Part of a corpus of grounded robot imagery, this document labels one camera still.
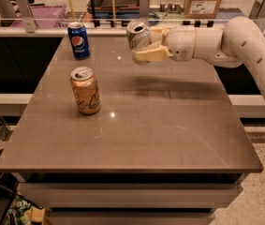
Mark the middle metal railing post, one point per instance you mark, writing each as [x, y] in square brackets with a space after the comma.
[144, 12]

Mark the cardboard box with label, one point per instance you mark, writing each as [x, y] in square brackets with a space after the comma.
[201, 9]

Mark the purple plastic crate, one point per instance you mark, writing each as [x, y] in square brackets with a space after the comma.
[43, 17]

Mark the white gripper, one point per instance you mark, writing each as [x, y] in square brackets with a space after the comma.
[181, 42]

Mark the left metal railing post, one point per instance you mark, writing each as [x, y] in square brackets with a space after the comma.
[27, 16]

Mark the grey drawer cabinet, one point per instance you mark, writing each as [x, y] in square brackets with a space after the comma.
[129, 203]

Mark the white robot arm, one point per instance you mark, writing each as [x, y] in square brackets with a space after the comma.
[239, 42]

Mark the blue pepsi can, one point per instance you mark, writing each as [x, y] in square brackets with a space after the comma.
[78, 39]

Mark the orange lacroix can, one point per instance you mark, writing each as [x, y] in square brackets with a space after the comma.
[85, 90]

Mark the green snack bag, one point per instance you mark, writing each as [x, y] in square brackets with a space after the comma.
[21, 212]

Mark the green silver 7up can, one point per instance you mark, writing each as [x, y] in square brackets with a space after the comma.
[138, 36]

